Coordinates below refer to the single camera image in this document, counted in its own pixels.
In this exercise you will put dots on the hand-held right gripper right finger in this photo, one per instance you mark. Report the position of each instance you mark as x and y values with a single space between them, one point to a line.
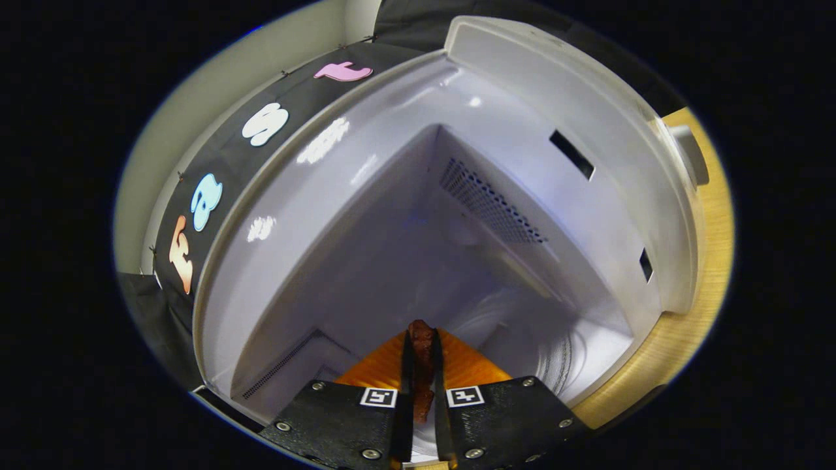
439 378

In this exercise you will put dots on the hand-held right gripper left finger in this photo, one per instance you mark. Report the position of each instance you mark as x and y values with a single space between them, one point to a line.
406 375

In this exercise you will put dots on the brown meat slice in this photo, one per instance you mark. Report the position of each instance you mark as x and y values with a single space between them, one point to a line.
422 352

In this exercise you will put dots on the white microwave oven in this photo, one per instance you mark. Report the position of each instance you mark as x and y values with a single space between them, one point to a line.
392 228

